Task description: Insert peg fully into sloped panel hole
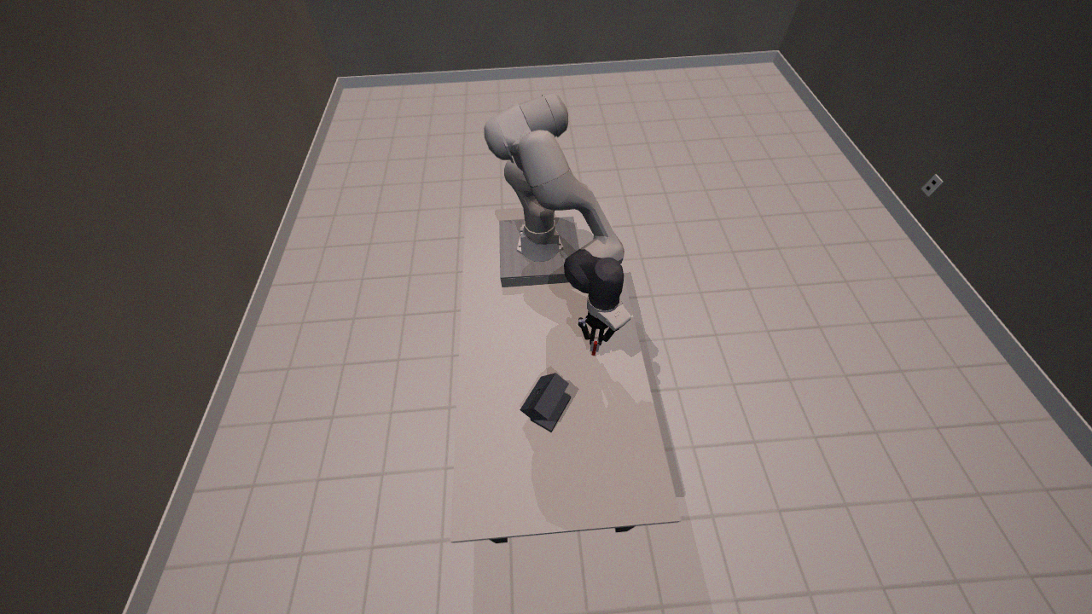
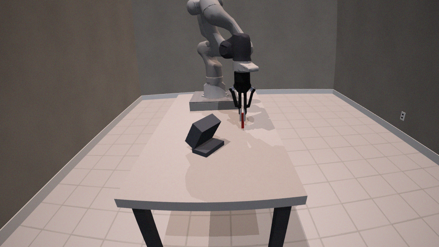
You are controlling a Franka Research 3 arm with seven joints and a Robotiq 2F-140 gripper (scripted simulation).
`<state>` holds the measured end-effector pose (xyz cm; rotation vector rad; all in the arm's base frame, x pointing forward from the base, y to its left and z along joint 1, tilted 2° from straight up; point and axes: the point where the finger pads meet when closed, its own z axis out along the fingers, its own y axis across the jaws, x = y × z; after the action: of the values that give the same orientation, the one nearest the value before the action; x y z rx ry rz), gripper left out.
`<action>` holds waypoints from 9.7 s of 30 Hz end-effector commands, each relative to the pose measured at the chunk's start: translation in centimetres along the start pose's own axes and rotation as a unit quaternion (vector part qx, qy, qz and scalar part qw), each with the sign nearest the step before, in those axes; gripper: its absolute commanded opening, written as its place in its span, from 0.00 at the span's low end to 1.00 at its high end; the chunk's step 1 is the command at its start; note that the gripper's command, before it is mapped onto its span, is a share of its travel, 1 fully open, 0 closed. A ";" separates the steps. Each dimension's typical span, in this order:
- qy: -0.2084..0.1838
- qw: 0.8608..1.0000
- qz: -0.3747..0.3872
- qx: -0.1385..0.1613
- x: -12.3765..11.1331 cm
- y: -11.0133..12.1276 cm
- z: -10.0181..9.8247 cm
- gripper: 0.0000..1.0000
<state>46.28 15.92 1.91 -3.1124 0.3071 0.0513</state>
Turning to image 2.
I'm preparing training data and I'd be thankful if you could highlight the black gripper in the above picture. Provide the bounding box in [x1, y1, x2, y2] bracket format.
[229, 71, 256, 121]

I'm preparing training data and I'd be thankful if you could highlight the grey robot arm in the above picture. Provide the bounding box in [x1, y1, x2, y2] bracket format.
[187, 0, 259, 98]

